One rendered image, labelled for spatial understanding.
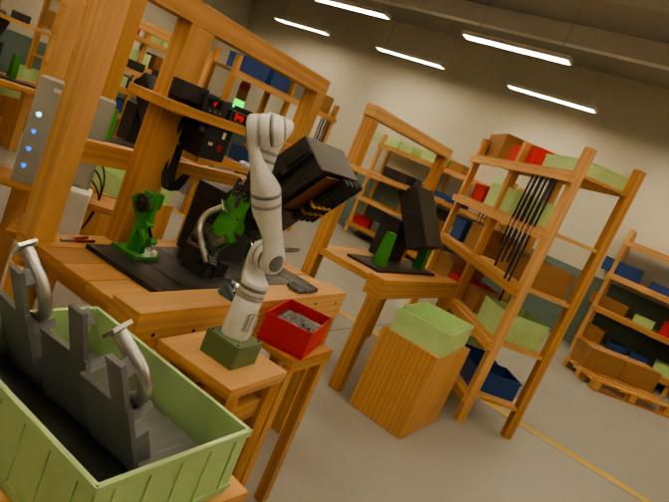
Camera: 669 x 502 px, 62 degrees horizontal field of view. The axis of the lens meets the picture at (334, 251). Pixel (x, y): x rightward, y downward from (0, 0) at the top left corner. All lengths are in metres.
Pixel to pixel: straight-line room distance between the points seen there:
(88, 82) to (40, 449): 1.39
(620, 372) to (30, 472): 8.13
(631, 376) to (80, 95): 7.95
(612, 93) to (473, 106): 2.52
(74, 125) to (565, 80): 10.16
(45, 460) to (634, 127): 10.66
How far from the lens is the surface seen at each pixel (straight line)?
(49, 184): 2.27
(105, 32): 2.23
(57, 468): 1.16
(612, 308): 10.30
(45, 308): 1.37
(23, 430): 1.23
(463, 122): 11.90
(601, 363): 8.59
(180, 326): 2.08
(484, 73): 12.06
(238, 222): 2.44
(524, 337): 4.73
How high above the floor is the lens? 1.63
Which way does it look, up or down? 10 degrees down
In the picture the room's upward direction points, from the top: 23 degrees clockwise
